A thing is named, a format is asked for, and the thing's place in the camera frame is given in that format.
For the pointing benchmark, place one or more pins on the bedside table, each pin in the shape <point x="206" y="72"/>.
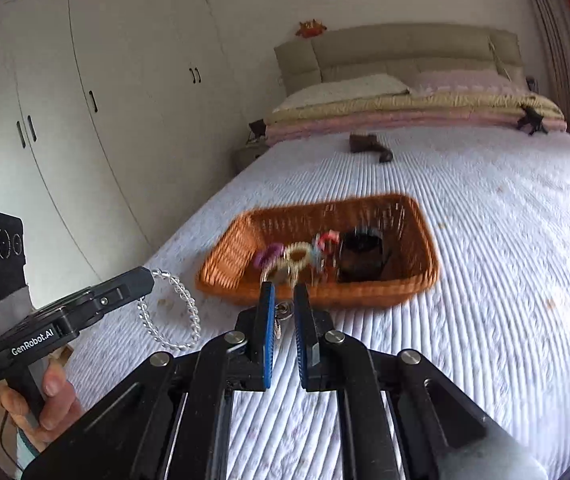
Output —
<point x="245" y="156"/>

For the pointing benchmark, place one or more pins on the beige padded headboard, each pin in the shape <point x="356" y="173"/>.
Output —
<point x="401" y="50"/>

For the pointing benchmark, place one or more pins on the person's left hand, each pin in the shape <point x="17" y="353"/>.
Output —
<point x="61" y="410"/>

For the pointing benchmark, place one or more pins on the brown hairbrush on bed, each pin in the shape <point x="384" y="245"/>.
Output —
<point x="368" y="143"/>

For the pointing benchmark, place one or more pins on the small silver gold ring charm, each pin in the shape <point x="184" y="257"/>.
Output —
<point x="283" y="312"/>

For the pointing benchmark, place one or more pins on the white floral pillow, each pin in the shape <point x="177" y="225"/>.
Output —
<point x="345" y="90"/>

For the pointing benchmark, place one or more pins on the quilted white floral bedspread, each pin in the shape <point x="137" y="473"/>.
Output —
<point x="476" y="224"/>

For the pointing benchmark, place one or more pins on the orange plush toy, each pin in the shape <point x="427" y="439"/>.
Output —
<point x="310" y="29"/>

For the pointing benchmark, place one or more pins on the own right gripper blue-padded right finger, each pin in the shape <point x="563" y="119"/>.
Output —
<point x="399" y="415"/>

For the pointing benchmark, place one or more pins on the pink pillow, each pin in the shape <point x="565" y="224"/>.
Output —
<point x="483" y="81"/>

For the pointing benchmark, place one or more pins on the brown wicker basket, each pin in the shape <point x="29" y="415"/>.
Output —
<point x="325" y="254"/>

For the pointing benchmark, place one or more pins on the folded yellow pink quilts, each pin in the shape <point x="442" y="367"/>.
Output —
<point x="389" y="112"/>

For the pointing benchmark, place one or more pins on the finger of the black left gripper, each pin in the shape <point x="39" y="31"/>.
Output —
<point x="118" y="292"/>

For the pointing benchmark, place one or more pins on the black object on nightstand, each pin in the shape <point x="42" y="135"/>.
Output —
<point x="257" y="130"/>

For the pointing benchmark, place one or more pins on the black wrist watch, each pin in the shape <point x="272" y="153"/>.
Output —
<point x="362" y="255"/>

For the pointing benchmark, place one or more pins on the white built-in wardrobe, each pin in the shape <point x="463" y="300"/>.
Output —
<point x="117" y="122"/>

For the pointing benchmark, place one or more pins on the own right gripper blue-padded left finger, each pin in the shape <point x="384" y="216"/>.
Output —
<point x="170" y="417"/>

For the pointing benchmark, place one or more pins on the small black tripod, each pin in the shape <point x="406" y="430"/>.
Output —
<point x="532" y="121"/>

